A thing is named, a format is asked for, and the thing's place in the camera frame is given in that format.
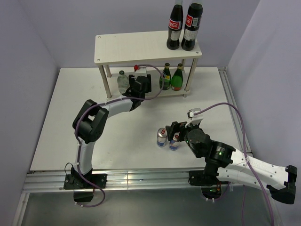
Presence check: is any purple cable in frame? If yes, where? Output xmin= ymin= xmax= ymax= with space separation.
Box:
xmin=74 ymin=64 xmax=170 ymax=208
xmin=195 ymin=102 xmax=275 ymax=226

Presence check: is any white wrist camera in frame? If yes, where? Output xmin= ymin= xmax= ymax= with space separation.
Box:
xmin=134 ymin=65 xmax=147 ymax=77
xmin=185 ymin=108 xmax=204 ymax=127

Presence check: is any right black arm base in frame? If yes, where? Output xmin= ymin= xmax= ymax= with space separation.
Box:
xmin=188 ymin=170 xmax=230 ymax=203

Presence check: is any left cola bottle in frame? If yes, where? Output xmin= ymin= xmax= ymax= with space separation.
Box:
xmin=166 ymin=0 xmax=183 ymax=50

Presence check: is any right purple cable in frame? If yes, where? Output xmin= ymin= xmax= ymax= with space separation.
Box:
xmin=195 ymin=102 xmax=275 ymax=226

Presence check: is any right cola bottle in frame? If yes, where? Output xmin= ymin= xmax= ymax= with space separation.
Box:
xmin=181 ymin=0 xmax=203 ymax=51

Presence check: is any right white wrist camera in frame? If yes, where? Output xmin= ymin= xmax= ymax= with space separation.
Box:
xmin=185 ymin=108 xmax=204 ymax=127

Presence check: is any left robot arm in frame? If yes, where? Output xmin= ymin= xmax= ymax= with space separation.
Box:
xmin=71 ymin=74 xmax=151 ymax=188

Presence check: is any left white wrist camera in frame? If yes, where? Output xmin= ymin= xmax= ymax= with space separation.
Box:
xmin=134 ymin=65 xmax=147 ymax=77

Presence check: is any white two-tier shelf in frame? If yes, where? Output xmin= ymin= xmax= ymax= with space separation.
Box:
xmin=94 ymin=31 xmax=202 ymax=99

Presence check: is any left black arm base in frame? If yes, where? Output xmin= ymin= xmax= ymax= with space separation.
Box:
xmin=63 ymin=174 xmax=107 ymax=202

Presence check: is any silver blue can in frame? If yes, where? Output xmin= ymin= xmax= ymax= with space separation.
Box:
xmin=156 ymin=128 xmax=167 ymax=147
xmin=169 ymin=133 xmax=180 ymax=151

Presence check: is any green glass bottle red label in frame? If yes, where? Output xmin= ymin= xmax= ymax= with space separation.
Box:
xmin=171 ymin=64 xmax=183 ymax=91

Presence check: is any green glass bottle yellow label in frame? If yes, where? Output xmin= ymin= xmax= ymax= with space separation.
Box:
xmin=159 ymin=63 xmax=171 ymax=90

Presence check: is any cola bottle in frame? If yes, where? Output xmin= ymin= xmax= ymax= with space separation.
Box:
xmin=166 ymin=0 xmax=183 ymax=50
xmin=181 ymin=0 xmax=203 ymax=51

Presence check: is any clear bottle green cap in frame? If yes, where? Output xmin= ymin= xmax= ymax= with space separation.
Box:
xmin=117 ymin=70 xmax=130 ymax=94

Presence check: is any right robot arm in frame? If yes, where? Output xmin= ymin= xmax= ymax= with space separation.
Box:
xmin=166 ymin=121 xmax=297 ymax=204

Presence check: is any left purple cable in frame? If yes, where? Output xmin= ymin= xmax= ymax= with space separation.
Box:
xmin=74 ymin=64 xmax=170 ymax=208

